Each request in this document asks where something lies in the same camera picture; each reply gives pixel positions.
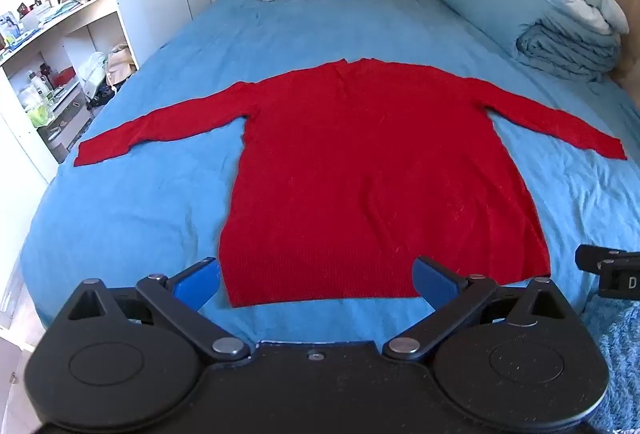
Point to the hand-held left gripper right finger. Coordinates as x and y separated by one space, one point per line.
435 284

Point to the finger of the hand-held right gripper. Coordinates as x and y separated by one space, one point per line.
590 257

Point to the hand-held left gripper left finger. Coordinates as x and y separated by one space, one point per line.
197 286

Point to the red knit sweater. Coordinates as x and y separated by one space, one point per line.
370 174

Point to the blue fluffy rug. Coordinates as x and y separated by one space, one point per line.
617 364

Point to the bed with blue sheet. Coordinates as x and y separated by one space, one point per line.
150 194

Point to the beige bag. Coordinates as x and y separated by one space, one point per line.
121 63

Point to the white plastic bag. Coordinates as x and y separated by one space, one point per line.
93 74

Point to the folded blue duvet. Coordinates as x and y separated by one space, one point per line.
525 24

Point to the red box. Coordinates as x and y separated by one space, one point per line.
63 77

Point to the white bottle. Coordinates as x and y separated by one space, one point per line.
37 87

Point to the white shelf unit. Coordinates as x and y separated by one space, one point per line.
60 64

